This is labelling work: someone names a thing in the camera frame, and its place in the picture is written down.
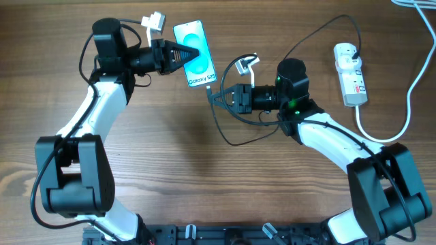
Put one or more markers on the white USB charger plug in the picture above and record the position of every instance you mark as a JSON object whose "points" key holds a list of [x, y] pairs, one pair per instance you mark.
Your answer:
{"points": [[345, 63]]}

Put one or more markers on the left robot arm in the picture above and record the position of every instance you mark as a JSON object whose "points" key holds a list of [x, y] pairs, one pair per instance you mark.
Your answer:
{"points": [[74, 178]]}

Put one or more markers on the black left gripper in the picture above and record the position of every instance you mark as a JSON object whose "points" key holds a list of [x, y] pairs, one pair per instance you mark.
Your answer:
{"points": [[166, 47]]}

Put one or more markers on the turquoise-screen Galaxy smartphone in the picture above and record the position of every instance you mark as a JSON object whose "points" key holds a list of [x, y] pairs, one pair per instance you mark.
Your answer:
{"points": [[200, 69]]}

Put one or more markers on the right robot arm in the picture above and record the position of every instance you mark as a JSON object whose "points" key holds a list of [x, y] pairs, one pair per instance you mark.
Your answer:
{"points": [[386, 188]]}

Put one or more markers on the white power strip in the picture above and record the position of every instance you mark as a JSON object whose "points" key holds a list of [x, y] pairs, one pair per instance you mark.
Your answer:
{"points": [[353, 88]]}

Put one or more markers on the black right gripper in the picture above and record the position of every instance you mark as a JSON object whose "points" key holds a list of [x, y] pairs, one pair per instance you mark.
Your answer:
{"points": [[242, 98]]}

